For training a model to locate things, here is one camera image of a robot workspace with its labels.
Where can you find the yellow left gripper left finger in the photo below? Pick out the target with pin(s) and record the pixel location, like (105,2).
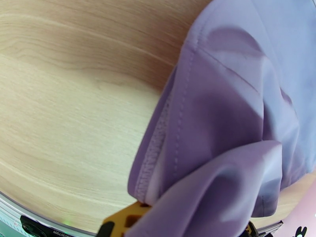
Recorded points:
(121,219)

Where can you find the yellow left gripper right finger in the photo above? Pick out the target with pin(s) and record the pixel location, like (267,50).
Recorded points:
(252,230)

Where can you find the purple fabric garment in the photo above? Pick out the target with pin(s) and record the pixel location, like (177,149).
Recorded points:
(222,120)

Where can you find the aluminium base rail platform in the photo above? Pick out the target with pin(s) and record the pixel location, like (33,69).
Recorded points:
(9,219)

